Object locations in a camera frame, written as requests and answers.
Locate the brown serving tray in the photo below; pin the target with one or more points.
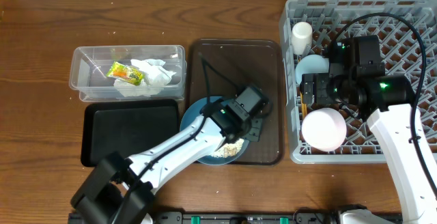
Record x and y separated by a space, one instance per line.
245 62

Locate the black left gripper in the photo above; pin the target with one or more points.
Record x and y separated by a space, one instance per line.
257 138

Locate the black rectangular tray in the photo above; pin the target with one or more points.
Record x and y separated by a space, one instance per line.
126 127

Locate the dark blue plate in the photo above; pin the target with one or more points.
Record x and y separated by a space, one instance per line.
189 116

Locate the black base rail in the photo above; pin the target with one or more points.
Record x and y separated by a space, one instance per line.
346 214

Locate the grey dishwasher rack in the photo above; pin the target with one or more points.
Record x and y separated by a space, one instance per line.
399 50

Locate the light blue saucer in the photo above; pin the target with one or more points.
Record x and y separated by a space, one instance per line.
311 64

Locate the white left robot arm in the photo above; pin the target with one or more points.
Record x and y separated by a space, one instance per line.
122 190

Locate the clear plastic waste bin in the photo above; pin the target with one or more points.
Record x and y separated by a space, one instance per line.
91 63

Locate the pink bowl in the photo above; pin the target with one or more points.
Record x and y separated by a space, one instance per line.
324 129

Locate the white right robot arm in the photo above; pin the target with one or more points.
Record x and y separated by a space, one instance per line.
388 104

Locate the leftover rice pile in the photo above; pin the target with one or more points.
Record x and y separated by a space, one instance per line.
228 149

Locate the yellow green snack wrapper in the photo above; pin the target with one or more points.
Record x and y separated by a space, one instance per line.
125 73

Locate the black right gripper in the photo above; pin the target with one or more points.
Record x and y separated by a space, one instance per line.
320 81

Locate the white napkin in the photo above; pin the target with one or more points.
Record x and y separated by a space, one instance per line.
155 78

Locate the cream white cup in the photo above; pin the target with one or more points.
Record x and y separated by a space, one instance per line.
301 37

